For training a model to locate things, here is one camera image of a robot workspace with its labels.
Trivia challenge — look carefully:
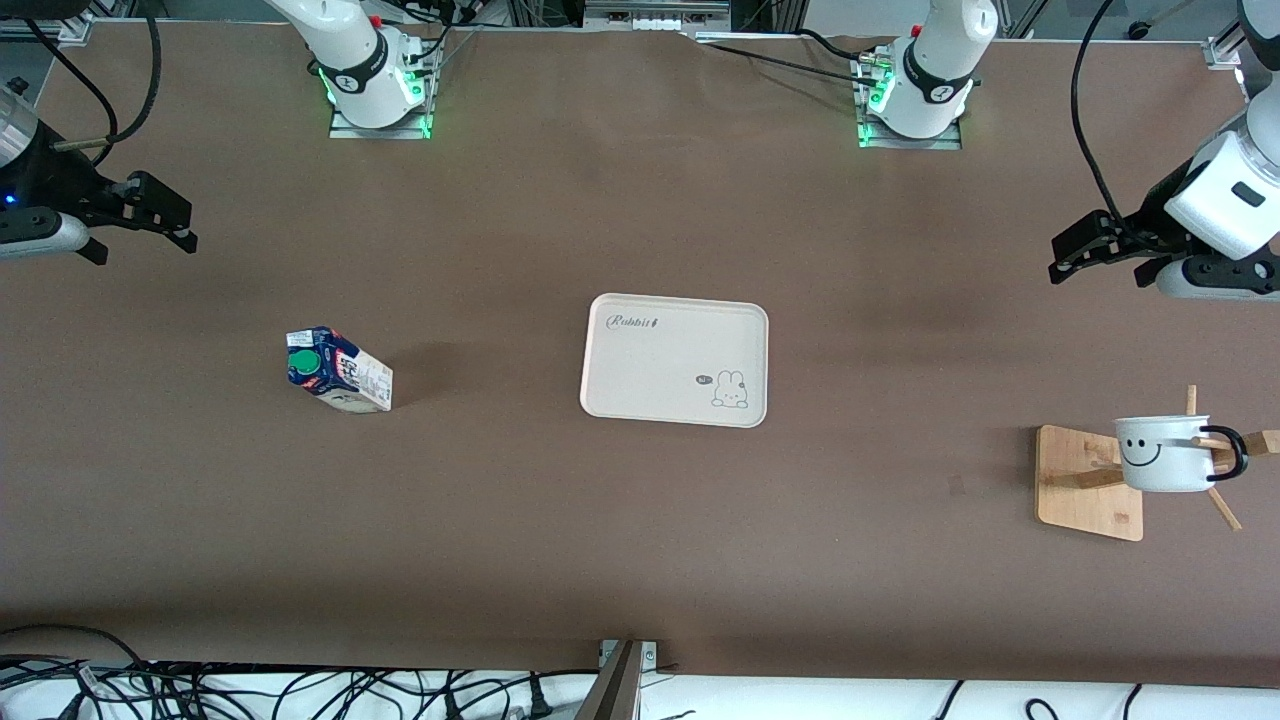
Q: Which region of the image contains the metal post with bracket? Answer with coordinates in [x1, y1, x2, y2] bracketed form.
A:
[575, 639, 661, 720]

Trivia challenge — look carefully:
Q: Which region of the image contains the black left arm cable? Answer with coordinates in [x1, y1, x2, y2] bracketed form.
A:
[1069, 0, 1153, 243]

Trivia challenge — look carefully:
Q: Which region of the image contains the blue milk carton green cap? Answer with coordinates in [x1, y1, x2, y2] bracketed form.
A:
[285, 325, 395, 415]

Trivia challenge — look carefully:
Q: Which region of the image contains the white smiley cup black handle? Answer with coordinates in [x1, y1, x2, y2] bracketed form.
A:
[1112, 414, 1249, 494]

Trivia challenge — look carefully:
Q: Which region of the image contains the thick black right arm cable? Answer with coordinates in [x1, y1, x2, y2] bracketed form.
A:
[48, 0, 162, 153]

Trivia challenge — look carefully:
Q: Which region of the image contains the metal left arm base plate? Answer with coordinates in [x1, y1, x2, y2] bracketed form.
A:
[852, 55, 965, 152]

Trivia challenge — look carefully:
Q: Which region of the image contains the thick black table cable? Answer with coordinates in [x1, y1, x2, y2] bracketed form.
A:
[798, 27, 894, 67]

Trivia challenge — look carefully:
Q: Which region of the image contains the wooden cup rack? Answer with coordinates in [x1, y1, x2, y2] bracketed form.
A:
[1035, 384, 1280, 544]

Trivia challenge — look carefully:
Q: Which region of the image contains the black looping floor cable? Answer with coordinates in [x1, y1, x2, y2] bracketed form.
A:
[0, 624, 156, 701]

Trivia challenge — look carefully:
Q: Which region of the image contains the thin black table cable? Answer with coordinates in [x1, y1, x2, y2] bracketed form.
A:
[700, 40, 886, 89]

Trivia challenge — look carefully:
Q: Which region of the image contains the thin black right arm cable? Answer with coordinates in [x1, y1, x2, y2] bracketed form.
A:
[24, 18, 121, 143]

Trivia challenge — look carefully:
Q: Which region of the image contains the beige rabbit print tray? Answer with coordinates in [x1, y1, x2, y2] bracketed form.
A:
[579, 292, 771, 430]

